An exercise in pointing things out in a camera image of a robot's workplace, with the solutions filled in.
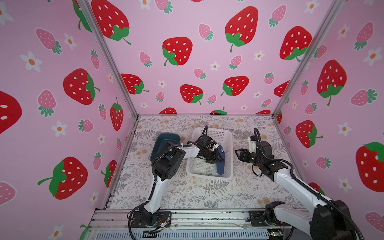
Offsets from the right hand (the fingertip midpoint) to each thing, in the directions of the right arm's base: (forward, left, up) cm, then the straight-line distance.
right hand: (238, 151), depth 85 cm
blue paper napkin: (-3, +9, -8) cm, 13 cm away
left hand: (-2, +7, -10) cm, 13 cm away
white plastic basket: (-7, +24, -13) cm, 28 cm away
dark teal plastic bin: (+10, +52, -10) cm, 54 cm away
